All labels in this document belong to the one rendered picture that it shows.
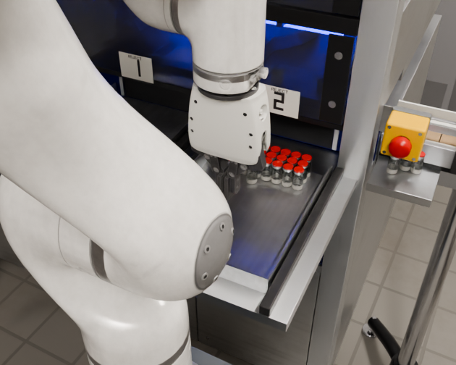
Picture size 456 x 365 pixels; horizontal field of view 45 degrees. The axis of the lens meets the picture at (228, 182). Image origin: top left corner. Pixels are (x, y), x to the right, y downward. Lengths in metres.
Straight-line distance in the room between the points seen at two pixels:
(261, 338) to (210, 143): 1.03
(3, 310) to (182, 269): 1.74
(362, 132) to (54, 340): 1.33
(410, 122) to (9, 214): 0.76
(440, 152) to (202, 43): 0.71
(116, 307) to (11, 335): 1.51
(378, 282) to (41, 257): 1.74
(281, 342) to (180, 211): 1.22
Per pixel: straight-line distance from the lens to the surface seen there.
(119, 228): 0.41
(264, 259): 0.96
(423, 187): 1.17
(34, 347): 2.02
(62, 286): 0.58
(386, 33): 1.00
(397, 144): 1.05
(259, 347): 1.69
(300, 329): 1.55
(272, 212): 1.05
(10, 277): 2.27
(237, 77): 0.62
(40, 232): 0.51
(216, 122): 0.68
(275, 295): 0.88
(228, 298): 0.90
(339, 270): 1.33
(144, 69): 1.24
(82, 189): 0.39
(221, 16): 0.59
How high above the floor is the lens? 1.57
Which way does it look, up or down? 38 degrees down
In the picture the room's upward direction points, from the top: straight up
